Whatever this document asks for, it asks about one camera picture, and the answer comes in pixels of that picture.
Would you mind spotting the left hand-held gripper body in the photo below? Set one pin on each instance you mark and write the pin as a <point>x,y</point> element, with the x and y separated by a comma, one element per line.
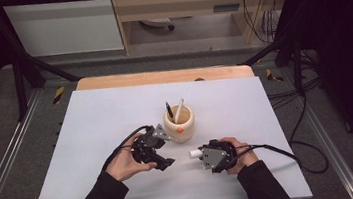
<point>147,144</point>

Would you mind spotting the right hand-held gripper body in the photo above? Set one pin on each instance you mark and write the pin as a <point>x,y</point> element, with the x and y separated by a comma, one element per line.
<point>216,157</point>

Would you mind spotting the short white tube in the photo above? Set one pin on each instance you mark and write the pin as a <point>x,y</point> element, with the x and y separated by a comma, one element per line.
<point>195,154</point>

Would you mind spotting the black pen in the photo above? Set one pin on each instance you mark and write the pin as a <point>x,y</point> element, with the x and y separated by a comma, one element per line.
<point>169,108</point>

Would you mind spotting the white pen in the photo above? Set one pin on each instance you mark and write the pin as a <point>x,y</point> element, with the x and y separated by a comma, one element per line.
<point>178,111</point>

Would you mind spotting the person's right hand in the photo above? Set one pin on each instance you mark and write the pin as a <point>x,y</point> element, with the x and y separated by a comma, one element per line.
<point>246,158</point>

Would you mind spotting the person's left hand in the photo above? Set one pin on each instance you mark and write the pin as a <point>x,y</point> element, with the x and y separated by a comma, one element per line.
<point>123,164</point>

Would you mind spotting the wooden table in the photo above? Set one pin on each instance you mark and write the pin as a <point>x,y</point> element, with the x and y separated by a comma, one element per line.
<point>162,77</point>

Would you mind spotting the yellow black tape strip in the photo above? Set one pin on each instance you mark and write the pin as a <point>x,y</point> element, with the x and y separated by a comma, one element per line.
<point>58,95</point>
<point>273,75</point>

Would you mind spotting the white chair base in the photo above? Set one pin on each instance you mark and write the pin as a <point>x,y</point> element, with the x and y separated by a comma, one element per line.
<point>155,22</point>

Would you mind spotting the white cabinet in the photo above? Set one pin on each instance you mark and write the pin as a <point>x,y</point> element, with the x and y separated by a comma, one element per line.
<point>65,28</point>

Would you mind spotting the wooden desk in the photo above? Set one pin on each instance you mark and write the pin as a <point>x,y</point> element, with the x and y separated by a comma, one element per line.
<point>180,3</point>

